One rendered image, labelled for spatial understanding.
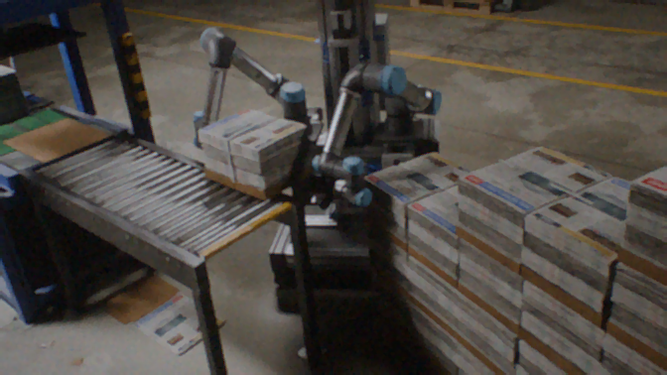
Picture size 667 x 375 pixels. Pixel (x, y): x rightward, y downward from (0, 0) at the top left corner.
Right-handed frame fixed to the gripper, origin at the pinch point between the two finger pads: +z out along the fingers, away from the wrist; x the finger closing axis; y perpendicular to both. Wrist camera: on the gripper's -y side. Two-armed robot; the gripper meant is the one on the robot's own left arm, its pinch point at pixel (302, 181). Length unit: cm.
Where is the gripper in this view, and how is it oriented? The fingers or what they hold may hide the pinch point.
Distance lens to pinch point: 269.5
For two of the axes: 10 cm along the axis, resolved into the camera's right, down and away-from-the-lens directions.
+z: -7.5, -2.5, 6.1
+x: -6.6, 3.5, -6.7
